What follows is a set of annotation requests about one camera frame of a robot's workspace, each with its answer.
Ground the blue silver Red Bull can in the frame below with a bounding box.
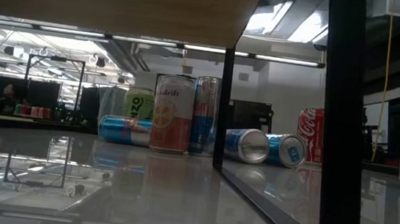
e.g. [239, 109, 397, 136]
[262, 132, 309, 171]
[187, 75, 223, 157]
[223, 126, 272, 166]
[96, 113, 155, 148]

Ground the wooden shelf board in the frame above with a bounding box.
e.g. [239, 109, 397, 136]
[0, 0, 267, 53]

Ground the white red Spindrift can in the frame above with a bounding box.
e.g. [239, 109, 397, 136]
[148, 73, 197, 156]

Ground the black box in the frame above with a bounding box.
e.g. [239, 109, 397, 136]
[226, 99, 276, 135]

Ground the green soda can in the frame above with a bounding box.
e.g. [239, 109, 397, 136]
[122, 85, 158, 122]

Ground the grey hanging cloth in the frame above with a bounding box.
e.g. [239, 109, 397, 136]
[95, 85, 129, 124]

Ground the ceiling light strip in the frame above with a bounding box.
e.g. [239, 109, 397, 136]
[0, 18, 327, 69]

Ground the red Coca-Cola can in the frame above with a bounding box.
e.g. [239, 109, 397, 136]
[293, 105, 322, 165]

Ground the person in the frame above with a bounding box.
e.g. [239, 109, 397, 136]
[0, 83, 23, 117]

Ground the black shelf side frame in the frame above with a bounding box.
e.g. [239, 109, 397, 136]
[205, 0, 385, 224]

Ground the black gantry frame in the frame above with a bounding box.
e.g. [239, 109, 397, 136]
[21, 53, 87, 116]

